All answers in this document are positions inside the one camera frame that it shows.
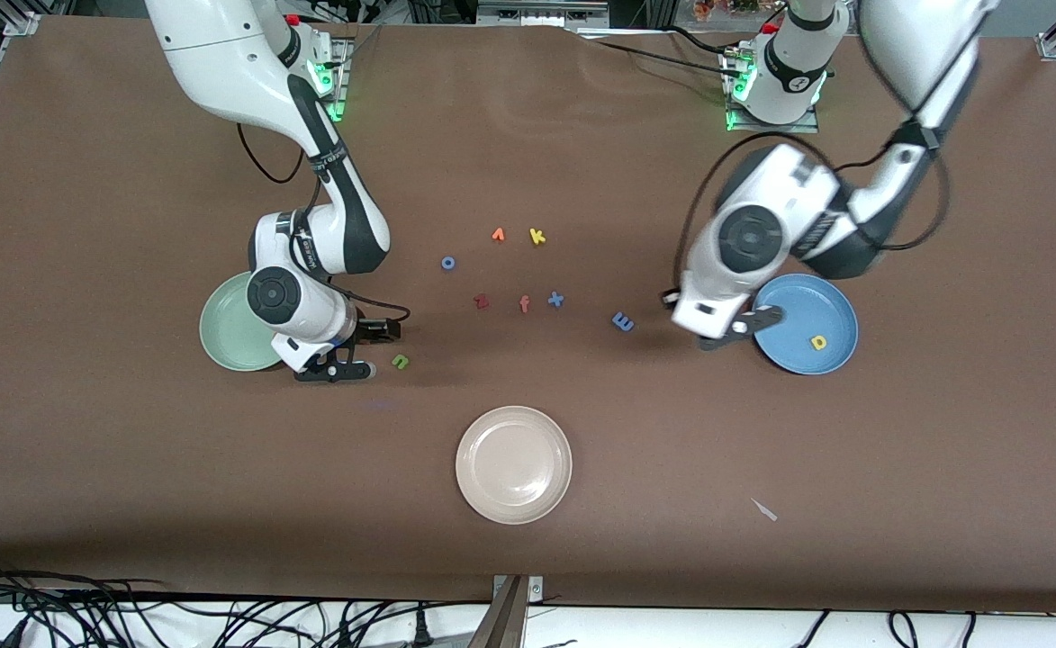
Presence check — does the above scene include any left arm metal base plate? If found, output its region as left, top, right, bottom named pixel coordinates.
left=727, top=106, right=821, bottom=134

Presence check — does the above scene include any black cable on mat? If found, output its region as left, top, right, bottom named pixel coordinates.
left=663, top=25, right=749, bottom=59
left=582, top=36, right=745, bottom=77

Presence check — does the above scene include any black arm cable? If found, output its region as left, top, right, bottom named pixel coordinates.
left=236, top=117, right=411, bottom=325
left=674, top=130, right=952, bottom=293

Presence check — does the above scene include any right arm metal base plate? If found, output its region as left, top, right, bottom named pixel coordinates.
left=316, top=36, right=353, bottom=122

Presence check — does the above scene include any beige plate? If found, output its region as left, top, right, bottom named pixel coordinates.
left=456, top=405, right=573, bottom=526

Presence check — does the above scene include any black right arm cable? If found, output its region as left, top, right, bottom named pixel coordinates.
left=236, top=117, right=411, bottom=325

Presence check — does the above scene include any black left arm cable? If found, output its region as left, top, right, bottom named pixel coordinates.
left=674, top=130, right=952, bottom=293

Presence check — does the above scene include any metal camera post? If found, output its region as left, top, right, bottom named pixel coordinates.
left=466, top=576, right=528, bottom=648

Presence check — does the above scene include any green plate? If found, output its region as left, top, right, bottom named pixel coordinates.
left=199, top=273, right=285, bottom=373

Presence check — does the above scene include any silver aluminium rail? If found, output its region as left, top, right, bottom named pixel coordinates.
left=478, top=0, right=609, bottom=23

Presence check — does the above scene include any brown table cover mat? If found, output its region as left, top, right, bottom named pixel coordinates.
left=0, top=16, right=1056, bottom=615

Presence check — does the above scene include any silver clamp bracket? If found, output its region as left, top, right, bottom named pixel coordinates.
left=492, top=574, right=545, bottom=602

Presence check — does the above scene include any blue plate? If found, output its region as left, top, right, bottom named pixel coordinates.
left=751, top=273, right=860, bottom=376

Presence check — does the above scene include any black floor cable tangle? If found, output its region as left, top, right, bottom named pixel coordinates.
left=0, top=553, right=492, bottom=648

